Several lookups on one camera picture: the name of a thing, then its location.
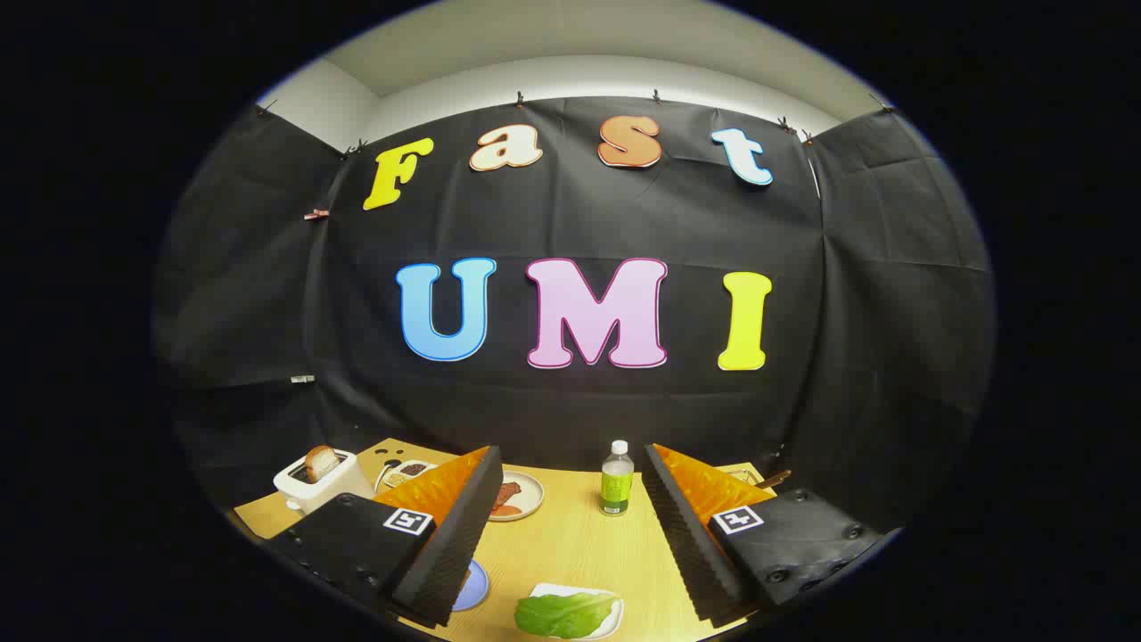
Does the white square plate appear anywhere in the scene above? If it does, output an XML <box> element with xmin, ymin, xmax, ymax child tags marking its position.
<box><xmin>530</xmin><ymin>583</ymin><xmax>625</xmax><ymax>641</ymax></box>

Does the cream round plate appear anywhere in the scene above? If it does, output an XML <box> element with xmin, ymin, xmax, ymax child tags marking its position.
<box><xmin>486</xmin><ymin>470</ymin><xmax>546</xmax><ymax>523</ymax></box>

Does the black backdrop cloth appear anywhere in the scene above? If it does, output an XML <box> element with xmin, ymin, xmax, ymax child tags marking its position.
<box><xmin>152</xmin><ymin>94</ymin><xmax>995</xmax><ymax>536</ymax></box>

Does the white toaster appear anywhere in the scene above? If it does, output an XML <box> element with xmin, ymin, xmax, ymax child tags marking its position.
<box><xmin>273</xmin><ymin>450</ymin><xmax>375</xmax><ymax>516</ymax></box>

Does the blue round plate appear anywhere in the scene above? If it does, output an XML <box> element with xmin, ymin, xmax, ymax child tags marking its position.
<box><xmin>450</xmin><ymin>560</ymin><xmax>490</xmax><ymax>613</ymax></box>

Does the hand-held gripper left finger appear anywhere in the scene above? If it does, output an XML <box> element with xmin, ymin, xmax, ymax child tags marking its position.
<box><xmin>267</xmin><ymin>446</ymin><xmax>505</xmax><ymax>628</ymax></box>

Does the green lettuce leaf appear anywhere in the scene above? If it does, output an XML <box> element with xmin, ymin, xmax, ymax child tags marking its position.
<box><xmin>514</xmin><ymin>591</ymin><xmax>618</xmax><ymax>639</ymax></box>

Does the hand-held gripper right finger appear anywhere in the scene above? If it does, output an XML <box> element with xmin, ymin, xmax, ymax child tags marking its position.
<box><xmin>642</xmin><ymin>443</ymin><xmax>901</xmax><ymax>625</ymax></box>

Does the white divided tray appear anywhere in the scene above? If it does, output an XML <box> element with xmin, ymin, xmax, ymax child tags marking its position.
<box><xmin>379</xmin><ymin>458</ymin><xmax>439</xmax><ymax>493</ymax></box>

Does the green label drink bottle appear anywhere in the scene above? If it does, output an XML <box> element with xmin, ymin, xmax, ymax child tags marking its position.
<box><xmin>599</xmin><ymin>440</ymin><xmax>636</xmax><ymax>516</ymax></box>

